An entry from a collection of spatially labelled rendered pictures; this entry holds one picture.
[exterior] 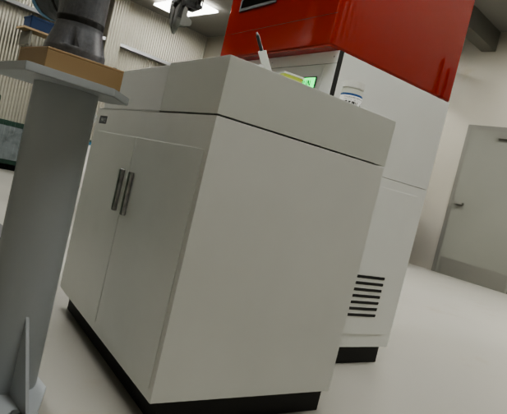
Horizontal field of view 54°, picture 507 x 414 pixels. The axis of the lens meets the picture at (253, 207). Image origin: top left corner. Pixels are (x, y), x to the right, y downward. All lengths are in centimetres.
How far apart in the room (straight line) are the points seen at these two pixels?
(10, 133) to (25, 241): 657
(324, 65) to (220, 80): 78
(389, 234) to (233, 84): 121
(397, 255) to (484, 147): 548
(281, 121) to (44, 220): 65
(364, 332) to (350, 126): 108
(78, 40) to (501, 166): 669
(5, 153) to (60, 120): 659
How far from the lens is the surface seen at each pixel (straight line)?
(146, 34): 1085
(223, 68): 126
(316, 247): 148
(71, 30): 136
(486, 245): 746
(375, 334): 237
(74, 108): 132
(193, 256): 125
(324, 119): 143
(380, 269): 225
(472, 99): 801
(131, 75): 184
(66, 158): 132
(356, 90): 164
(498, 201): 747
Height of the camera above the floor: 69
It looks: 3 degrees down
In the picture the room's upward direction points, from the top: 13 degrees clockwise
